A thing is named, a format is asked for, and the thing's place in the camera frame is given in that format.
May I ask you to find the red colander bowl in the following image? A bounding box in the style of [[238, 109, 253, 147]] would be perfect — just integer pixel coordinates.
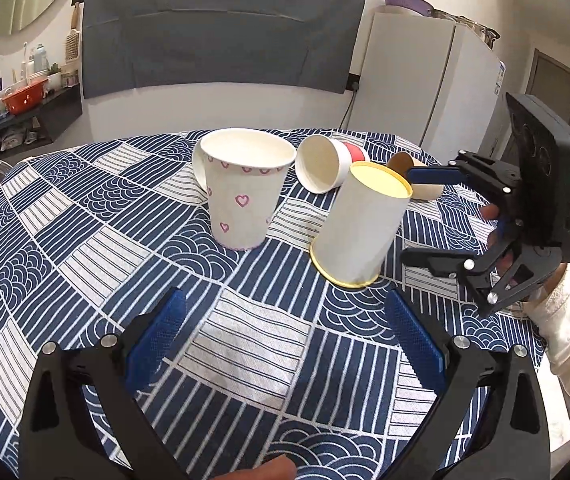
[[2, 84, 48, 115]]

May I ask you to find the brown paper cup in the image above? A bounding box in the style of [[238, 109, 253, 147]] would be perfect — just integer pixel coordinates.
[[386, 152, 445, 202]]

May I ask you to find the white cup with red base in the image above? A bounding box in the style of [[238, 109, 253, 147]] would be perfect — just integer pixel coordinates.
[[296, 134, 371, 195]]

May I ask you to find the purple basin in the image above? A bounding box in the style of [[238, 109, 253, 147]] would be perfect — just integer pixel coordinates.
[[382, 0, 435, 17]]

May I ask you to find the white cup with pink hearts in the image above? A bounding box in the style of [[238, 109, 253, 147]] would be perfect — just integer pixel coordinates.
[[193, 128, 297, 251]]

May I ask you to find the white cup with yellow rim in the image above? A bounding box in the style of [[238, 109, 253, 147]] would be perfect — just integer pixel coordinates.
[[310, 161, 413, 289]]

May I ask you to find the grey cloth cover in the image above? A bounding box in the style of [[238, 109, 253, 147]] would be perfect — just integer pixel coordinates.
[[80, 0, 370, 100]]

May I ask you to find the blue white patterned tablecloth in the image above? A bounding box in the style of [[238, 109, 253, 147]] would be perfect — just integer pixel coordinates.
[[0, 127, 548, 480]]

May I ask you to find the white refrigerator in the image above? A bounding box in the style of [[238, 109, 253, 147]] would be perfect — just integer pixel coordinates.
[[362, 6, 508, 161]]

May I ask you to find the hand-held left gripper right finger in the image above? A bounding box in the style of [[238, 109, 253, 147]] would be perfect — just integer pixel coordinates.
[[384, 287, 551, 480]]

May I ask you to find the metal pot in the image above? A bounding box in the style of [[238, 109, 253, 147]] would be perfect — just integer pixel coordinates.
[[474, 25, 502, 52]]

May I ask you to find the grey door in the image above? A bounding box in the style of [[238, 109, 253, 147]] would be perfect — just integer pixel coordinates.
[[525, 49, 570, 147]]

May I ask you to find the person's right hand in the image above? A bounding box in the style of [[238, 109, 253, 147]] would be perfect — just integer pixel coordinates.
[[480, 203, 570, 311]]

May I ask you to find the wooden hairbrush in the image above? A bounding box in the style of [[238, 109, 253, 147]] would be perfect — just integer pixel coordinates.
[[65, 30, 82, 64]]

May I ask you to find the black power cable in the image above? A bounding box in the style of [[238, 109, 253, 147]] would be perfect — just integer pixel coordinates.
[[340, 77, 362, 131]]

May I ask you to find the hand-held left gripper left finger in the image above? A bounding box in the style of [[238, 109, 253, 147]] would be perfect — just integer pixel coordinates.
[[17, 287, 191, 480]]

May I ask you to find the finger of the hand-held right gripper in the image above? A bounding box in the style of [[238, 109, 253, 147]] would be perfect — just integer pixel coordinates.
[[399, 239, 562, 319], [405, 152, 522, 222]]

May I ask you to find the dark wall shelf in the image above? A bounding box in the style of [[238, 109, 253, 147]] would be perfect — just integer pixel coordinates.
[[0, 87, 84, 150]]

